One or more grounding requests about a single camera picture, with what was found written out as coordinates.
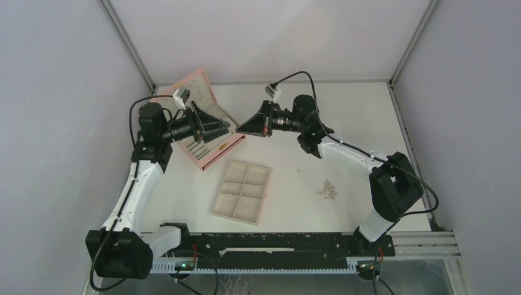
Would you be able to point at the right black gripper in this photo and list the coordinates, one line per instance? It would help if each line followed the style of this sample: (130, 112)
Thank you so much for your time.
(261, 124)

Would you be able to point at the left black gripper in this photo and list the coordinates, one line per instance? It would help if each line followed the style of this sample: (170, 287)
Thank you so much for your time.
(210, 127)

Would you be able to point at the pink jewelry box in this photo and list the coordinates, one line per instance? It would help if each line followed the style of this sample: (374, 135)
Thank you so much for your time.
(202, 154)

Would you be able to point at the beige six-compartment tray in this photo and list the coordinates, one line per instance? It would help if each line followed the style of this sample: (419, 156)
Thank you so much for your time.
(242, 192)

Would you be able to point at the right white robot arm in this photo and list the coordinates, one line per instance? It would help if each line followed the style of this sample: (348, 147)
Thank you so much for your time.
(394, 186)

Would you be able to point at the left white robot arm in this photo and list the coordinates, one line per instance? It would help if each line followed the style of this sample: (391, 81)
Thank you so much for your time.
(120, 249)

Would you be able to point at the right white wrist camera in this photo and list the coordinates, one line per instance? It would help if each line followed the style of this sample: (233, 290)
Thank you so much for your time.
(273, 91)

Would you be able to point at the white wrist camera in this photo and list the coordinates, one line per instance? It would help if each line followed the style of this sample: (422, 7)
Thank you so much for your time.
(181, 96)
(273, 91)

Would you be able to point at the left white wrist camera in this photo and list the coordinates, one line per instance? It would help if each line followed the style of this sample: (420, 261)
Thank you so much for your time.
(181, 96)

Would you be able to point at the black mounting base plate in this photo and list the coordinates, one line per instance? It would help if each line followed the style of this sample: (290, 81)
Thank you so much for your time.
(318, 249)

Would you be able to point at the white slotted cable duct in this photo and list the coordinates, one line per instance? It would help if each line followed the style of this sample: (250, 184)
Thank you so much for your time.
(203, 267)

